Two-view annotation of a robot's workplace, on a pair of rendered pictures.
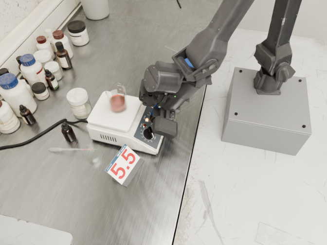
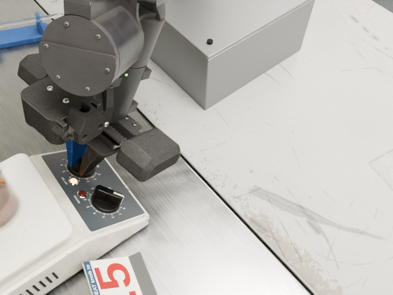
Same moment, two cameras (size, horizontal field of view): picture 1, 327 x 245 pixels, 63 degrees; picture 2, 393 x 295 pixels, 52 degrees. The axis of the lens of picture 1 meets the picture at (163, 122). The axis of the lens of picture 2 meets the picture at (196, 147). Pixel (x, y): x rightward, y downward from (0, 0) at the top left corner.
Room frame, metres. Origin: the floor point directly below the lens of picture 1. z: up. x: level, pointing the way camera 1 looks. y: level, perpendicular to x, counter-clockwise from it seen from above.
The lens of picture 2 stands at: (0.23, 0.15, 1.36)
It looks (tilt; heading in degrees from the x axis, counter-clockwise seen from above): 56 degrees down; 305
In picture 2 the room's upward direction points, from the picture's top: 2 degrees clockwise
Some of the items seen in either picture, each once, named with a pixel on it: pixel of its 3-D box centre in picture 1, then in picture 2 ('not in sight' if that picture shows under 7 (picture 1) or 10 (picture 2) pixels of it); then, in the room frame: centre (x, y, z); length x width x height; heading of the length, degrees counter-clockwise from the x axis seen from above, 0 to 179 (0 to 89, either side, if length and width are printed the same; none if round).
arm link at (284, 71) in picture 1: (277, 62); not in sight; (0.54, -0.29, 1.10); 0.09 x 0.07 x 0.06; 22
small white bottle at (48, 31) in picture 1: (51, 40); not in sight; (0.85, 0.42, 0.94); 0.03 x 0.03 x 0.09
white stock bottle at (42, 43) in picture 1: (45, 48); not in sight; (0.81, 0.43, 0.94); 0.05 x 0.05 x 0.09
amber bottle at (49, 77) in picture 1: (50, 78); not in sight; (0.65, 0.37, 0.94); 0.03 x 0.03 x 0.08
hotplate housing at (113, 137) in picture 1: (126, 122); (33, 225); (0.47, 0.11, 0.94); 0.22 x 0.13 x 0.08; 74
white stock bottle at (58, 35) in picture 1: (62, 44); not in sight; (0.82, 0.37, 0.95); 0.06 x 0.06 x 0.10
